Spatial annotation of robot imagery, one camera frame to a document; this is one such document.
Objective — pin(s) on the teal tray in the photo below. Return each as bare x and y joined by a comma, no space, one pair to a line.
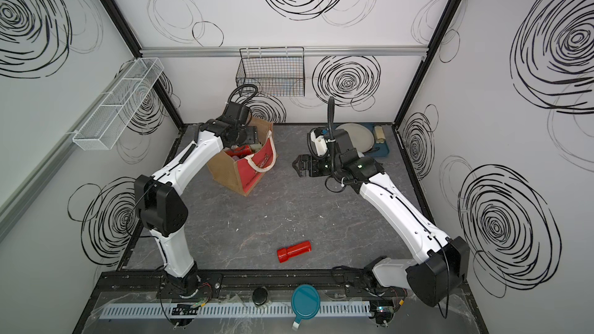
377,150

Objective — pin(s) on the small yellowish jar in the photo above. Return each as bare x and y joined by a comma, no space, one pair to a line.
379,134

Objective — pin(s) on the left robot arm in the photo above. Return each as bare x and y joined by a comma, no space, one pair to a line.
158,201

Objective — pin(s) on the white slotted cable duct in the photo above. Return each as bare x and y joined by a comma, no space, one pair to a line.
230,310

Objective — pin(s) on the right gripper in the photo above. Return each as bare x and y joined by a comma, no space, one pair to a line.
312,161

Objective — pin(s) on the teal round lid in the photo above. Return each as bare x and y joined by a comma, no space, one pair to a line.
305,304

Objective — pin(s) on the red flashlight bottom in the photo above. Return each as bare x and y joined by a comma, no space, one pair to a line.
286,253

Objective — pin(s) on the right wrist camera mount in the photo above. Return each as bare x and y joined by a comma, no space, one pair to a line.
317,143

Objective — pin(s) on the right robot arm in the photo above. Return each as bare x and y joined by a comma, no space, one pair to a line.
438,262

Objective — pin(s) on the black wire basket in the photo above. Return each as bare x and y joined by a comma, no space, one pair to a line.
275,71

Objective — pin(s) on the grey round plate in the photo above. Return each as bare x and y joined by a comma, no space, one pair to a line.
361,137

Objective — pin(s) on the black round knob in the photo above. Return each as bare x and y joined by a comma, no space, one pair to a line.
260,296

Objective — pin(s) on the red flashlight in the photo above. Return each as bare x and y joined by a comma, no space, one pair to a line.
286,253
239,151

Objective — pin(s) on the red jute tote bag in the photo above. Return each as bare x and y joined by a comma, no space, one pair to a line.
242,175

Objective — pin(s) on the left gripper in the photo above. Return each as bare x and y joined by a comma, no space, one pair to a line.
252,135

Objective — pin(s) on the white wire shelf basket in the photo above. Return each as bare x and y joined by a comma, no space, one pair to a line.
118,105

